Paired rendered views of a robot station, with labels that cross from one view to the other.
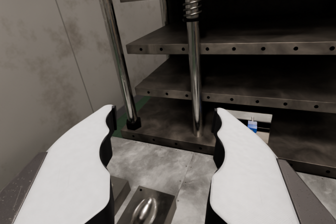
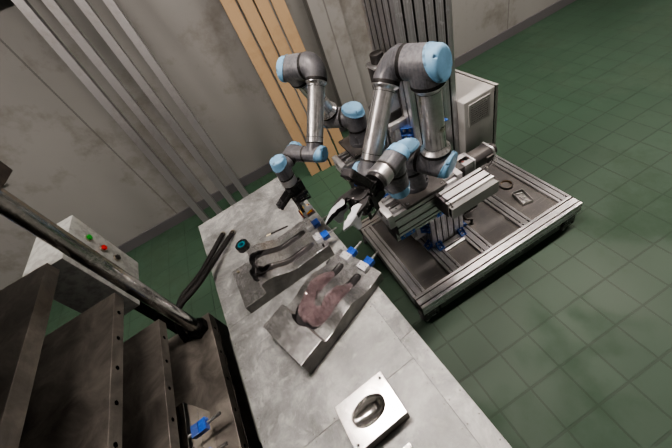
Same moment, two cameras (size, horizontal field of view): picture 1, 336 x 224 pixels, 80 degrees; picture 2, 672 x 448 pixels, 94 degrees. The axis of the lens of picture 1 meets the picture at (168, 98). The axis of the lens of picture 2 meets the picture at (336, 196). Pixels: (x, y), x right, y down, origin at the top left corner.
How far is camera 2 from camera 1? 0.88 m
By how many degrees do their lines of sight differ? 96
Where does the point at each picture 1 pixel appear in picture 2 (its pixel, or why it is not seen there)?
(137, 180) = not seen: outside the picture
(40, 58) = not seen: outside the picture
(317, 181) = (240, 345)
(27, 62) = not seen: outside the picture
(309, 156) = (211, 367)
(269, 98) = (167, 404)
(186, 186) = (316, 429)
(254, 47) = (115, 414)
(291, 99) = (164, 381)
